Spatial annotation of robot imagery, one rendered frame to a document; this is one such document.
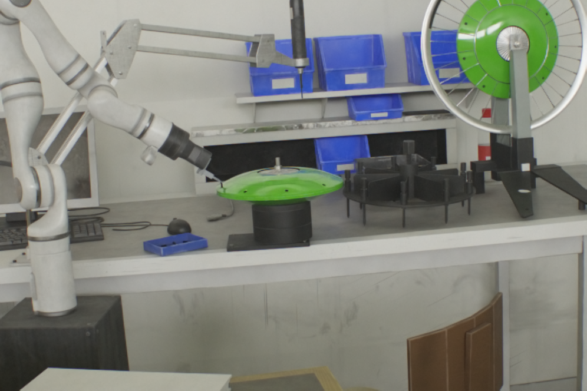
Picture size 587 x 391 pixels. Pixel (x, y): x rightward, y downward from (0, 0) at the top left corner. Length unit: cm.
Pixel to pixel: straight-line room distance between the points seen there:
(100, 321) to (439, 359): 76
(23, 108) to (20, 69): 9
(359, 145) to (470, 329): 157
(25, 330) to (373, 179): 103
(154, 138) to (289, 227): 39
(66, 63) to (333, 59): 127
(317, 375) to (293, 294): 206
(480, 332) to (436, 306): 168
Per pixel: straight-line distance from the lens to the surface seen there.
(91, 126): 286
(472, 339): 178
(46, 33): 220
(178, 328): 340
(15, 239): 261
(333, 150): 327
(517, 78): 273
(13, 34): 224
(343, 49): 325
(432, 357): 174
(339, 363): 347
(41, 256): 214
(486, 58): 276
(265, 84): 304
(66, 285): 216
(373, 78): 308
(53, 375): 135
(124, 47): 241
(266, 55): 254
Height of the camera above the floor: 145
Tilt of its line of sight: 9 degrees down
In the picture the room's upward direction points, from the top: 3 degrees counter-clockwise
